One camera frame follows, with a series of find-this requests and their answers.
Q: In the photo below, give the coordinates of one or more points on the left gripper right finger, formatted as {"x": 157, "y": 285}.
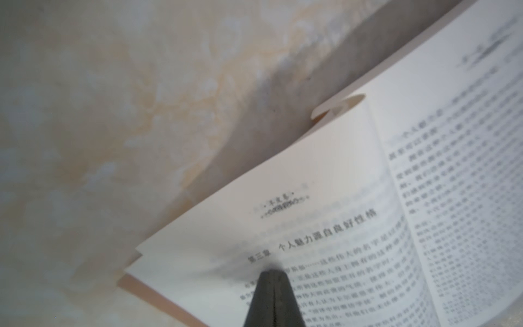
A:
{"x": 287, "y": 311}

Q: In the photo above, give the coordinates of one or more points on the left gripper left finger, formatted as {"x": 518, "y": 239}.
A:
{"x": 261, "y": 312}

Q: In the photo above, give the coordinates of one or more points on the brown black paperback book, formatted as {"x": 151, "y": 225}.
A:
{"x": 401, "y": 207}

